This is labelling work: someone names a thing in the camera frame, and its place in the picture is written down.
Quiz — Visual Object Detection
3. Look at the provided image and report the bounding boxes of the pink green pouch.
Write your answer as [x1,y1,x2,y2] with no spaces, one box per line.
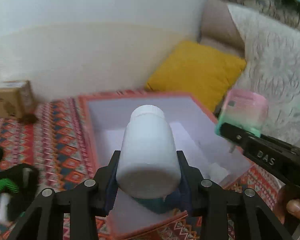
[215,89,268,137]

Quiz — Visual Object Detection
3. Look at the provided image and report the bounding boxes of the white plastic bottle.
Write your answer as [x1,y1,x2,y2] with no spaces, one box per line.
[116,105,181,199]

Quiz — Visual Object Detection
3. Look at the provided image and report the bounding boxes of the teal green plastic case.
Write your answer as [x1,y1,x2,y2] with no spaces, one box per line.
[133,198,174,215]

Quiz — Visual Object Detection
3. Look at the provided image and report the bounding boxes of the patterned woven tablecloth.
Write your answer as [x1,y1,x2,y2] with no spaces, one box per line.
[0,90,280,239]

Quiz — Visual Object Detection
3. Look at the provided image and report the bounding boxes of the black fluffy fabric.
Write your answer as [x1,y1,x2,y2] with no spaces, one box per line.
[0,142,41,222]

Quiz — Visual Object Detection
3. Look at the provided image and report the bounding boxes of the coral pink storage box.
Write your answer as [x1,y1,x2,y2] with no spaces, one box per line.
[82,93,252,239]

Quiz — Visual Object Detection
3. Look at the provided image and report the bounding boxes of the yellow cushion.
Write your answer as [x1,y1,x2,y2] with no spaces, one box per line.
[145,41,247,112]

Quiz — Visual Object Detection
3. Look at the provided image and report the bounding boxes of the white small bottle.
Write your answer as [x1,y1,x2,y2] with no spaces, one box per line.
[0,193,11,226]

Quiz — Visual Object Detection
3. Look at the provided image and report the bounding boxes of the green bristle brush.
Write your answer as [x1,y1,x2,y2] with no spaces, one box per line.
[0,178,19,194]

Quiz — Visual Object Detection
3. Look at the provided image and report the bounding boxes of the brown tuft on table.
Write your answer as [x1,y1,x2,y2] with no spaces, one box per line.
[18,114,38,125]

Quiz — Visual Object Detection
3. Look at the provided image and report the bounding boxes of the white lace sofa cover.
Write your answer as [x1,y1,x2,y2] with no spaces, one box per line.
[228,4,300,148]

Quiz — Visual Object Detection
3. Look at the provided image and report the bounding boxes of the brown cardboard box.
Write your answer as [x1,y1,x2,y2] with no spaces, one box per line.
[0,80,37,119]

